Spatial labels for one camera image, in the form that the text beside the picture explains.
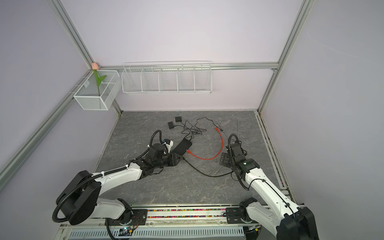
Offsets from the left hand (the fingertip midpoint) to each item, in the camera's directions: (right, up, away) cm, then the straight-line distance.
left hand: (180, 159), depth 85 cm
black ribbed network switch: (0, +5, +16) cm, 17 cm away
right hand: (+28, 0, -1) cm, 28 cm away
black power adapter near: (-11, +20, +26) cm, 35 cm away
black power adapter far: (-5, +24, +31) cm, 40 cm away
